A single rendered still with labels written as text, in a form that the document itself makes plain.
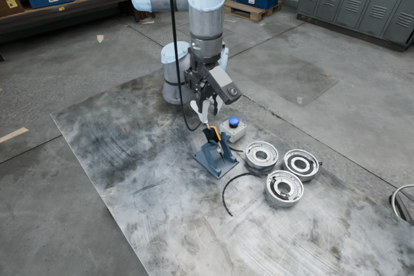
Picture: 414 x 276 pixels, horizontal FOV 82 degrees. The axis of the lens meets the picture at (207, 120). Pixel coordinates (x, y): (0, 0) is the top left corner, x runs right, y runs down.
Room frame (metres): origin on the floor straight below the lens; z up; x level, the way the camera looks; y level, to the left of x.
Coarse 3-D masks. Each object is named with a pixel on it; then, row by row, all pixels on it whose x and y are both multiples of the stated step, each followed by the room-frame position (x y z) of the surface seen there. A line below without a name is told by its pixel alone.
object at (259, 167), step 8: (256, 144) 0.55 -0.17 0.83; (264, 144) 0.55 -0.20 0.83; (248, 152) 0.51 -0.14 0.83; (256, 152) 0.52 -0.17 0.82; (264, 152) 0.52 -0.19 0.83; (272, 152) 0.51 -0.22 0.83; (248, 160) 0.48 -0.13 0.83; (256, 160) 0.48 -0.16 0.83; (264, 160) 0.48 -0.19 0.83; (256, 168) 0.46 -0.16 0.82; (264, 168) 0.45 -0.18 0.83
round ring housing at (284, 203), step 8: (272, 176) 0.42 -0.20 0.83; (288, 176) 0.42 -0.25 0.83; (280, 184) 0.40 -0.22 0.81; (288, 184) 0.39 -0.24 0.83; (296, 184) 0.39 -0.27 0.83; (288, 192) 0.38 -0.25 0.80; (272, 200) 0.35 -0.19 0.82; (280, 200) 0.33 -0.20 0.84; (288, 200) 0.34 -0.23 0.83; (296, 200) 0.33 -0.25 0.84
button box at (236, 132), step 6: (228, 120) 0.66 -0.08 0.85; (222, 126) 0.62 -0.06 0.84; (228, 126) 0.62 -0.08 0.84; (234, 126) 0.62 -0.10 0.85; (240, 126) 0.62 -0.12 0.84; (246, 126) 0.63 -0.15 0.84; (228, 132) 0.60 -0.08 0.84; (234, 132) 0.59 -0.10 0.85; (240, 132) 0.60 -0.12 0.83; (234, 138) 0.58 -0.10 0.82
